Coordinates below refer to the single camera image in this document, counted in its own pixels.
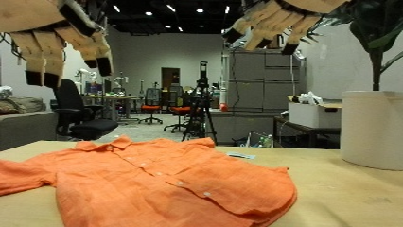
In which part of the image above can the white round plant pot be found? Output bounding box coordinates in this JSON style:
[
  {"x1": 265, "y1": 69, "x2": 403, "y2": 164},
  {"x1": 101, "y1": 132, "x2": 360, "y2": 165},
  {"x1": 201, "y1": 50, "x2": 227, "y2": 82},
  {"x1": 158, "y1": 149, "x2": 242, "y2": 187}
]
[{"x1": 339, "y1": 90, "x2": 403, "y2": 172}]

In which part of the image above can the black camera tripod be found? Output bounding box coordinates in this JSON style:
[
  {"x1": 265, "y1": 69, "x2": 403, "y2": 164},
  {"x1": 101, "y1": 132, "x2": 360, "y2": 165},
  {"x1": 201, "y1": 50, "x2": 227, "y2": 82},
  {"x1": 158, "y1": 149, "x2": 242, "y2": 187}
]
[{"x1": 180, "y1": 61, "x2": 219, "y2": 146}]

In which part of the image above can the black office chair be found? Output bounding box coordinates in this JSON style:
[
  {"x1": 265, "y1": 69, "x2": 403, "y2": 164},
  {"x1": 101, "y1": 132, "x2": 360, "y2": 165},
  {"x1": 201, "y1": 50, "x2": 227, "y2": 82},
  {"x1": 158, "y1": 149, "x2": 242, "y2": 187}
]
[{"x1": 52, "y1": 79, "x2": 120, "y2": 142}]

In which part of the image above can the black side table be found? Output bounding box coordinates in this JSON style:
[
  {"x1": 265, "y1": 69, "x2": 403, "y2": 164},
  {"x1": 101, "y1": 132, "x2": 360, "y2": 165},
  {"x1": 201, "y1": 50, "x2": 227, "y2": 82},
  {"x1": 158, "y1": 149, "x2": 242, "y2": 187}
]
[{"x1": 273, "y1": 115, "x2": 343, "y2": 149}]

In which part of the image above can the grey low counter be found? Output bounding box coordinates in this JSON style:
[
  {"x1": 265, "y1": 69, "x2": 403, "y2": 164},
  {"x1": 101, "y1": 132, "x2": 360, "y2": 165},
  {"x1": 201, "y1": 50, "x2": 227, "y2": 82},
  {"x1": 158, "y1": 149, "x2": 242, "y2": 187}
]
[{"x1": 206, "y1": 108, "x2": 281, "y2": 146}]

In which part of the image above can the light blue paper tag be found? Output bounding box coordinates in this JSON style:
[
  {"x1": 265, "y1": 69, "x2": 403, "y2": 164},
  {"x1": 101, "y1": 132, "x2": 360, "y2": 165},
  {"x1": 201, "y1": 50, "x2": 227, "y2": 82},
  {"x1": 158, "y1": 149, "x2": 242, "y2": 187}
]
[{"x1": 225, "y1": 151, "x2": 257, "y2": 161}]

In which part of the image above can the brown door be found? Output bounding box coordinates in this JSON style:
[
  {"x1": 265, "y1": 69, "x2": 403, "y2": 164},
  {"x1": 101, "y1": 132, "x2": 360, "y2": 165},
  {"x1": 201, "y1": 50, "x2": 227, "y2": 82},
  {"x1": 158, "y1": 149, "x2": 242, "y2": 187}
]
[{"x1": 161, "y1": 66, "x2": 181, "y2": 91}]

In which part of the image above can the grey filing cabinet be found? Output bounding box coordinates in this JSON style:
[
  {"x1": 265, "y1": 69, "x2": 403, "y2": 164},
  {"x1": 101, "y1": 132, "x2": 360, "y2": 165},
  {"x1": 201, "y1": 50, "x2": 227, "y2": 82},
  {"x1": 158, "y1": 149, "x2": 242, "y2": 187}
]
[{"x1": 222, "y1": 48, "x2": 307, "y2": 114}]

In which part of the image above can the white cardboard box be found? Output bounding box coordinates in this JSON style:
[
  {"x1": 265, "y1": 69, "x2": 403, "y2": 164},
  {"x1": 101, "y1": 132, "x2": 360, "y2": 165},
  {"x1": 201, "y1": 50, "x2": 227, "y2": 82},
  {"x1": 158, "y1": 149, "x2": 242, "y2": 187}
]
[{"x1": 287, "y1": 94, "x2": 343, "y2": 129}]

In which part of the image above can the grey sofa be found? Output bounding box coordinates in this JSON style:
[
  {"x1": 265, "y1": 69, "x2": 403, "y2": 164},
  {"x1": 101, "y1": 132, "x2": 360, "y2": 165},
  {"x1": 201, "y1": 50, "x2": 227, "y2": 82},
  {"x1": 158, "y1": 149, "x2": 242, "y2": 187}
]
[{"x1": 0, "y1": 110, "x2": 58, "y2": 152}]

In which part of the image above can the orange seat office chair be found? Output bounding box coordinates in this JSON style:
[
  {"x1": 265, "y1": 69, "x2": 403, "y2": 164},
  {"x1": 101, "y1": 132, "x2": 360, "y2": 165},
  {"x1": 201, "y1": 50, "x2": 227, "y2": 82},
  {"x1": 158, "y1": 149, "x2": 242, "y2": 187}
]
[
  {"x1": 137, "y1": 88, "x2": 165, "y2": 126},
  {"x1": 162, "y1": 84, "x2": 193, "y2": 133}
]

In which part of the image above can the silver crumpled bag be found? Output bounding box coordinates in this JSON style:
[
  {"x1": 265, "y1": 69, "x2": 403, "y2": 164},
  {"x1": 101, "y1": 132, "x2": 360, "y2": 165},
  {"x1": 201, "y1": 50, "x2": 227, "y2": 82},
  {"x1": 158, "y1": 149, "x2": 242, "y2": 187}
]
[{"x1": 0, "y1": 85, "x2": 15, "y2": 100}]

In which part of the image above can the orange button-up shirt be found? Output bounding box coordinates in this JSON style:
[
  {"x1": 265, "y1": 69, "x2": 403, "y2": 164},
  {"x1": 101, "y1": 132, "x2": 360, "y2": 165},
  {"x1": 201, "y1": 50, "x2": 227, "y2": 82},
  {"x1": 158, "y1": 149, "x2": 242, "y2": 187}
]
[{"x1": 0, "y1": 135, "x2": 299, "y2": 227}]

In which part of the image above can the brown cushion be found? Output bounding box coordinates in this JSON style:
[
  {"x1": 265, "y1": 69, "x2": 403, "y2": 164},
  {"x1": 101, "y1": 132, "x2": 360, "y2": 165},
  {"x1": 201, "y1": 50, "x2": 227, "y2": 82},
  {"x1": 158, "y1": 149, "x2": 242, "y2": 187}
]
[{"x1": 0, "y1": 96, "x2": 48, "y2": 115}]

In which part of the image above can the wooden desk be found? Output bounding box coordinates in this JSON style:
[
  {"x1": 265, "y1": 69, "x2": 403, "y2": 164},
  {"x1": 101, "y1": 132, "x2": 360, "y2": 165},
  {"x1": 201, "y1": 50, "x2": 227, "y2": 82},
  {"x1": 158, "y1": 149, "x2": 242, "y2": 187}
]
[{"x1": 81, "y1": 94, "x2": 141, "y2": 123}]

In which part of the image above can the dark green leafy plant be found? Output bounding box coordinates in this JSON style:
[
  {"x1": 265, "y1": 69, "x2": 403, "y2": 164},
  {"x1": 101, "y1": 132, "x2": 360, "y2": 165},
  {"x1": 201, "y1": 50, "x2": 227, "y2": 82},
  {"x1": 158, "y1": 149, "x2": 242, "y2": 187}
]
[{"x1": 307, "y1": 0, "x2": 403, "y2": 93}]

